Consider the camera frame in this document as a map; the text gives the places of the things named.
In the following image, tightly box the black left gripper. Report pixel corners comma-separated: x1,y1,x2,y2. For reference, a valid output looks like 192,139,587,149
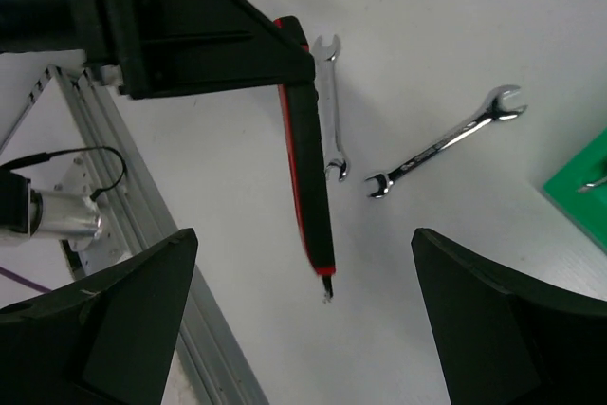
1,0,118,64

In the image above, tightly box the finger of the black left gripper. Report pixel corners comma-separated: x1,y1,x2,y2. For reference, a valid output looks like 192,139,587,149
104,0,315,100

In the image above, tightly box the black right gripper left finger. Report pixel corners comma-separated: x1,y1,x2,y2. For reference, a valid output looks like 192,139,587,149
1,229,198,404

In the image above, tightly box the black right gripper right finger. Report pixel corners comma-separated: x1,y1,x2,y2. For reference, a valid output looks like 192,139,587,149
412,229,606,404

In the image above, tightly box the red utility knife top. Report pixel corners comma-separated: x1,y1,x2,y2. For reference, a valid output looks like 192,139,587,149
273,16,337,304

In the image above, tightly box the silver wrench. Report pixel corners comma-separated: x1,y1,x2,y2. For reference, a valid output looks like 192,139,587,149
364,84,527,199
311,34,350,182

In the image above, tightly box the blue screwdriver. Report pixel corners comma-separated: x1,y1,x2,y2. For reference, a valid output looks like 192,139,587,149
578,176,607,193

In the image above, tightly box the green compartment tray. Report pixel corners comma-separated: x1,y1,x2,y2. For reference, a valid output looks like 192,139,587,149
543,131,606,252

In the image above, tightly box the aluminium frame rail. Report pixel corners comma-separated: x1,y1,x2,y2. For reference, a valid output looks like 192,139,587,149
49,66,267,404

